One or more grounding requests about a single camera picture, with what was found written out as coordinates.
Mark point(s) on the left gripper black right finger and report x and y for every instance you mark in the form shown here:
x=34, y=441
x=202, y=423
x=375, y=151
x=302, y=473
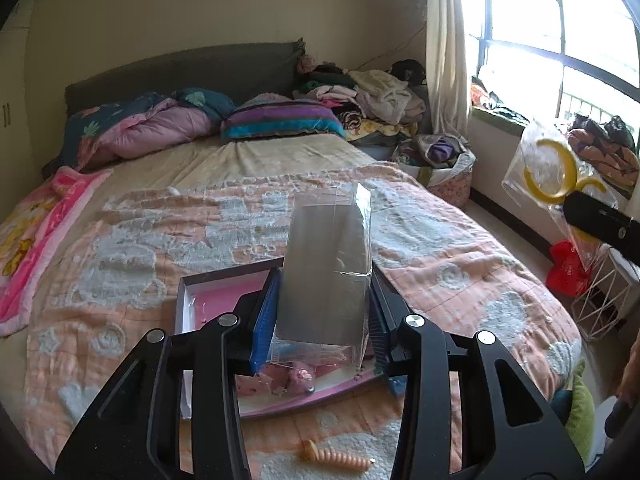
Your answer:
x=387, y=311

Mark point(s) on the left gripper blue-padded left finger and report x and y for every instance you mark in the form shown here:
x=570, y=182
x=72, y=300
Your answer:
x=264, y=318

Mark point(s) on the clear plastic bag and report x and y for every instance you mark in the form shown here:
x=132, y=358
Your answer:
x=323, y=298

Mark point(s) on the pink fuzzy hair clip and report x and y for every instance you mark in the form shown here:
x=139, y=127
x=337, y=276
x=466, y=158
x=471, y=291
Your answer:
x=297, y=379

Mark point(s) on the yellow bangles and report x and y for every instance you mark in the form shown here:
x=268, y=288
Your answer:
x=544, y=170

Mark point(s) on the red plastic bag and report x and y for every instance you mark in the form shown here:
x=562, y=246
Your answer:
x=567, y=275

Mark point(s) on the dark cardboard box tray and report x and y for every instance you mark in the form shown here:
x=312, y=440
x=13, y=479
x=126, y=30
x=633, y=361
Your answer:
x=225, y=319

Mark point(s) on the small blue packet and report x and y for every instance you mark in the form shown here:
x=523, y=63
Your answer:
x=397, y=385

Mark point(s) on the clothes on window sill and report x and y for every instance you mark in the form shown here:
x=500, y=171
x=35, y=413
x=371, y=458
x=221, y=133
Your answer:
x=607, y=146

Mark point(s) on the floral laundry basket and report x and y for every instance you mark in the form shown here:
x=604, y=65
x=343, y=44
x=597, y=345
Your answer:
x=442, y=163

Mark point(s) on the peach quilt with white clouds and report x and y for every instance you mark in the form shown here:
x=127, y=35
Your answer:
x=119, y=277

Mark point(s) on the beige bed sheet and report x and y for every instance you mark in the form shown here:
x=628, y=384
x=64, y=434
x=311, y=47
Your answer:
x=200, y=164

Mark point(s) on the pile of clothes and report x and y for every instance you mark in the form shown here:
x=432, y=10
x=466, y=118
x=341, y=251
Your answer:
x=376, y=108

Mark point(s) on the purple striped pillow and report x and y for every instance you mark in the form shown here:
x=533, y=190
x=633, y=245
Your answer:
x=272, y=116

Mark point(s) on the green cushion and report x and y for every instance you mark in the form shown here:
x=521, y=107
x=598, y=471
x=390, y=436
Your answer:
x=580, y=422

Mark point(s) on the cream curtain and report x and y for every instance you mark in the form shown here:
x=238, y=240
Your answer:
x=447, y=78

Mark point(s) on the dark green headboard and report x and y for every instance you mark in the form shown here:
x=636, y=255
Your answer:
x=240, y=71

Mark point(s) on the pink cartoon blanket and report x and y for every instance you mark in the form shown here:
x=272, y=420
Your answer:
x=31, y=235

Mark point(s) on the pink and navy duvet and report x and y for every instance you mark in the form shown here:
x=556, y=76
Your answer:
x=147, y=124

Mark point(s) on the cream wardrobe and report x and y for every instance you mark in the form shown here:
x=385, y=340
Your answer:
x=18, y=173

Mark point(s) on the white wire basket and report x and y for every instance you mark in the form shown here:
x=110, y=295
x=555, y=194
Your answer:
x=610, y=298

